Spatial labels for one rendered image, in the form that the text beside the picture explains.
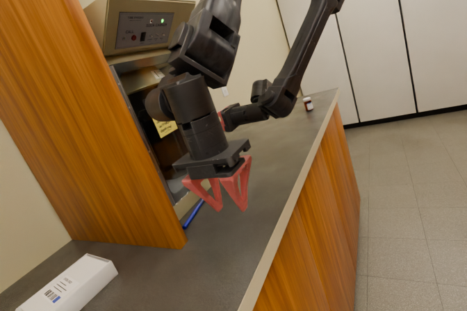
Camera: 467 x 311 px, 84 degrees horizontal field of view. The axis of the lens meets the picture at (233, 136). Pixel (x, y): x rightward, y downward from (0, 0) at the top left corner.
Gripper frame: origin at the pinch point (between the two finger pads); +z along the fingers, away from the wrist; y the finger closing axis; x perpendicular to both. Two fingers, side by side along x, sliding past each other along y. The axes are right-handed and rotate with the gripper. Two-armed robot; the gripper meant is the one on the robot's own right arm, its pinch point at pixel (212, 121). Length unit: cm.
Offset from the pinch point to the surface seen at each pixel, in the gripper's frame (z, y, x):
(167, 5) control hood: -4.8, 7.5, -34.6
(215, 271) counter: -17.7, 39.1, 20.2
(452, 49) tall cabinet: -110, -286, 44
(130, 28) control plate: -1.4, 19.6, -30.6
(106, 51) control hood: 2.1, 25.7, -27.1
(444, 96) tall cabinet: -100, -286, 92
